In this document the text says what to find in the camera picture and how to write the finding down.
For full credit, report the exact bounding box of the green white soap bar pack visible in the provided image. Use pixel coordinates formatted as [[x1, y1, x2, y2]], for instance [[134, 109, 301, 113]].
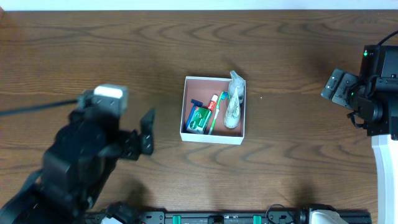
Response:
[[186, 106, 211, 134]]

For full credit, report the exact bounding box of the blue disposable razor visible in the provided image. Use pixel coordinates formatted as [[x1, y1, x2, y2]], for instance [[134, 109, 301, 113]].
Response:
[[183, 99, 203, 131]]

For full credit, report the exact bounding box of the red teal toothpaste tube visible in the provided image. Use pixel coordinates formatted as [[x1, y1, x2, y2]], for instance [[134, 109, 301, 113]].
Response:
[[207, 95, 218, 111]]

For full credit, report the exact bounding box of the white patterned cream tube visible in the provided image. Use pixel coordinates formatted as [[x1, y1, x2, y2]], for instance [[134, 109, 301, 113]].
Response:
[[224, 87, 241, 129]]

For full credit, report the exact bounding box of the green white toothbrush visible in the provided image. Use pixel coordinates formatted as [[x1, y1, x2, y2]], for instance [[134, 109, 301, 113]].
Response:
[[208, 91, 229, 135]]

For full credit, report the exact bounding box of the clear pump bottle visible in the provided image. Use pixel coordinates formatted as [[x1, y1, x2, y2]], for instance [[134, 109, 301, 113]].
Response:
[[228, 70, 245, 104]]

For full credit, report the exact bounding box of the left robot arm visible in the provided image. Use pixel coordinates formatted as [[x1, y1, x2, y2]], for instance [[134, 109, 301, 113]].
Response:
[[1, 108, 155, 223]]

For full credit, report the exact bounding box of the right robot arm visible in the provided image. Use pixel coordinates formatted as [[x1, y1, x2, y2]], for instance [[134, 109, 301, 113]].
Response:
[[321, 44, 397, 223]]

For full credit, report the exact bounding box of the white square cardboard box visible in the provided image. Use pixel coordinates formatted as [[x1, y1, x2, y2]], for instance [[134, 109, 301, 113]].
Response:
[[180, 77, 246, 145]]

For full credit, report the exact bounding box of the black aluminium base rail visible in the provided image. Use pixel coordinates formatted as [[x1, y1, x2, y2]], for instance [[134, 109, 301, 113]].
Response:
[[86, 202, 373, 224]]

